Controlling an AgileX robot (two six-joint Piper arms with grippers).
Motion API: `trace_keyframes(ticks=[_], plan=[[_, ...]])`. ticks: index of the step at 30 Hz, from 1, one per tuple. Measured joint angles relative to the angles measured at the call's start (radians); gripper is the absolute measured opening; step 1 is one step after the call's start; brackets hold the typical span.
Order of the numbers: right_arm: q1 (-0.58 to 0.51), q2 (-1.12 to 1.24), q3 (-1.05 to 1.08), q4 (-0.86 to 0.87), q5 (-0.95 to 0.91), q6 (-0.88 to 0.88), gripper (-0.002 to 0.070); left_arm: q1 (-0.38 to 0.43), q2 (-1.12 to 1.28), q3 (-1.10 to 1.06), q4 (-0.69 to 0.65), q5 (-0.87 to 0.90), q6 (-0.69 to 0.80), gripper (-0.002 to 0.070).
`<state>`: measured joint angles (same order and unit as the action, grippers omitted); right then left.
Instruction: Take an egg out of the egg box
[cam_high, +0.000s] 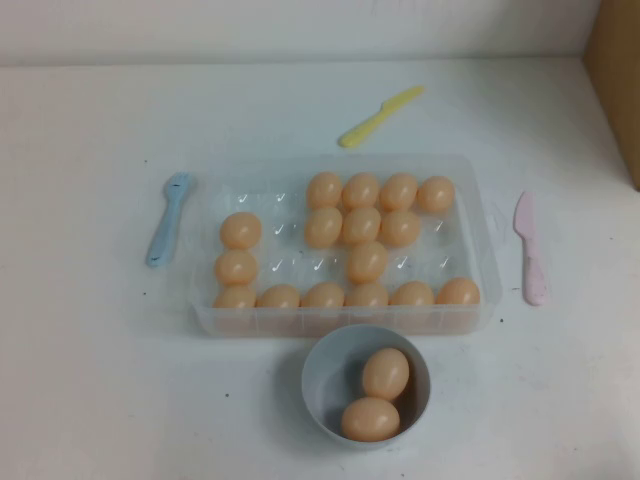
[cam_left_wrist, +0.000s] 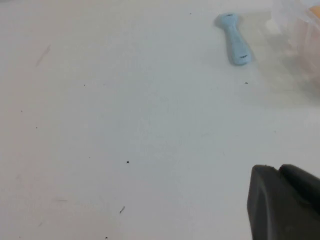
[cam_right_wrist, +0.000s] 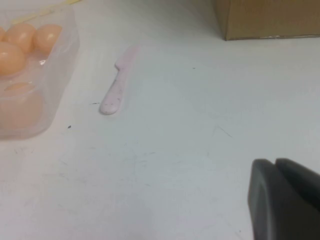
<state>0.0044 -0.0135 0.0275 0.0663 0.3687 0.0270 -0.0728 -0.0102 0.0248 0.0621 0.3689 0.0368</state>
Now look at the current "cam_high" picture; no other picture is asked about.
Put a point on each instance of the beige plastic egg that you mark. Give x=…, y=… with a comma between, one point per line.
x=398, y=192
x=400, y=228
x=360, y=191
x=436, y=194
x=324, y=190
x=458, y=292
x=322, y=295
x=241, y=230
x=278, y=297
x=361, y=225
x=386, y=374
x=370, y=419
x=411, y=294
x=323, y=227
x=368, y=262
x=236, y=267
x=366, y=295
x=235, y=297

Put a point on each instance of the clear plastic egg box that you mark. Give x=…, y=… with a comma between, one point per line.
x=295, y=235

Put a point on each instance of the brown cardboard box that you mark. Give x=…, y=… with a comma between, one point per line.
x=620, y=75

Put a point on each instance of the yellow plastic knife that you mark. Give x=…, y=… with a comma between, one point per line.
x=367, y=125

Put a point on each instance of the light blue plastic fork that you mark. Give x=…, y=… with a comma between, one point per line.
x=167, y=225

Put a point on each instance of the grey-blue round bowl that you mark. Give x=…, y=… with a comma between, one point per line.
x=325, y=395

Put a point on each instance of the pink plastic knife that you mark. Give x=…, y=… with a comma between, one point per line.
x=530, y=250

